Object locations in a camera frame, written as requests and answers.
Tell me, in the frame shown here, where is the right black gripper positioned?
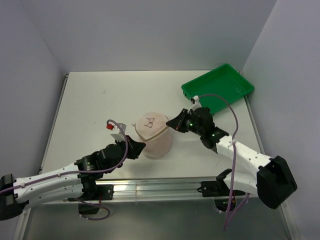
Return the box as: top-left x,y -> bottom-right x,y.
167,108 -> 204,136

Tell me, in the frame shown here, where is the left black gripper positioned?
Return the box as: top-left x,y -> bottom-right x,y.
106,134 -> 146,173

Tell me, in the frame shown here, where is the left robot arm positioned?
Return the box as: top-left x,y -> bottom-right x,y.
0,135 -> 146,221

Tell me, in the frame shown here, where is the green plastic tray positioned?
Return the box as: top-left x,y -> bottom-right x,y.
181,63 -> 255,104

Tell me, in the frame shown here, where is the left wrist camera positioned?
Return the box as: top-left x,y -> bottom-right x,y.
106,123 -> 127,142

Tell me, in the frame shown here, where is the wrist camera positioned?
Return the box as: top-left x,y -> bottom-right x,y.
189,95 -> 202,111
106,123 -> 127,142

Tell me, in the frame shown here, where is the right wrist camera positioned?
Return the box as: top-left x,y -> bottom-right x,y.
189,95 -> 202,111

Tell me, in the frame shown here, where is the aluminium table frame rail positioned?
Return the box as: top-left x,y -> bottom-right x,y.
23,176 -> 287,205

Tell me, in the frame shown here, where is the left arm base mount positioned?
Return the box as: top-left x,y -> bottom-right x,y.
78,184 -> 114,216

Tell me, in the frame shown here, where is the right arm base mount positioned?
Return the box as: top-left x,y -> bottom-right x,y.
197,180 -> 237,212

